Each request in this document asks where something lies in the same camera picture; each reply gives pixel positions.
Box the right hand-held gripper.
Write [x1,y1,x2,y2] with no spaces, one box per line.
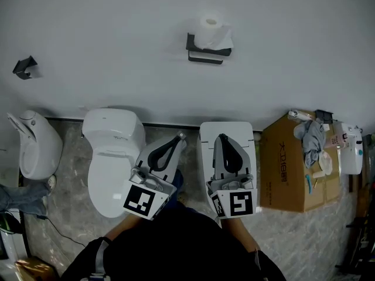
[206,133,258,220]

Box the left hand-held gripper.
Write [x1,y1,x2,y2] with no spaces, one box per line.
[122,135,188,222]

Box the white toilet paper roll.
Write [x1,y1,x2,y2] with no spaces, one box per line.
[195,10,234,50]

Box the person's left forearm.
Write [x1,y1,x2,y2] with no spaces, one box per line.
[104,214,147,241]

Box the person's right forearm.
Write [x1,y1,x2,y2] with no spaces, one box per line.
[221,217,261,253]

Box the white tankless smart toilet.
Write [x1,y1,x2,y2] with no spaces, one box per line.
[196,121,260,216]

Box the white toilet with tank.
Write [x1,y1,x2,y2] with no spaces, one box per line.
[81,107,146,218]

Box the black toilet paper holder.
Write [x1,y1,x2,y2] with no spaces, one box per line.
[186,32,232,66]

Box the egg-shaped white toilet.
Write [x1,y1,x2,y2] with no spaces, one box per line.
[6,109,64,180]

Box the person's blue trouser leg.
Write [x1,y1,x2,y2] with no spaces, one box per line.
[171,168,185,204]

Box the brown cardboard box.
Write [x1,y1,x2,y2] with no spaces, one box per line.
[259,109,343,213]

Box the grey crumpled cloth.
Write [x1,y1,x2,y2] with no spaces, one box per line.
[294,120,326,169]

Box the person's black top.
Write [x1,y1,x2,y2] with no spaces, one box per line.
[60,202,287,281]

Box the pink bottle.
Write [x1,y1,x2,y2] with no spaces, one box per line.
[323,133,345,150]

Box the small black device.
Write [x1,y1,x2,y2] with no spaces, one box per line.
[315,109,335,125]

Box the white appliance with teal button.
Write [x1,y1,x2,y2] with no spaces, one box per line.
[333,121,364,176]

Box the dark cluttered shelf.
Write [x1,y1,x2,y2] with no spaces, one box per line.
[336,183,375,277]

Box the brown paper package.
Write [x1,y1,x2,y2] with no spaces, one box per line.
[16,256,58,281]

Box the black floor cable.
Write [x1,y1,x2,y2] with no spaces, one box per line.
[37,215,87,247]

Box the black empty wall holder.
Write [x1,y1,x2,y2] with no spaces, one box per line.
[12,56,38,80]

